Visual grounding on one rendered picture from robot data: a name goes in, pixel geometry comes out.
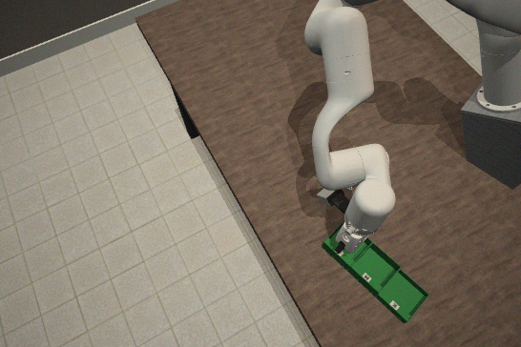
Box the green bin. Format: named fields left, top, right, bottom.
left=322, top=221, right=427, bottom=324

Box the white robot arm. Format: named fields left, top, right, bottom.
left=304, top=0, right=521, bottom=235

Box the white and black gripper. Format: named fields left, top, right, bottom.
left=335, top=222, right=369, bottom=254

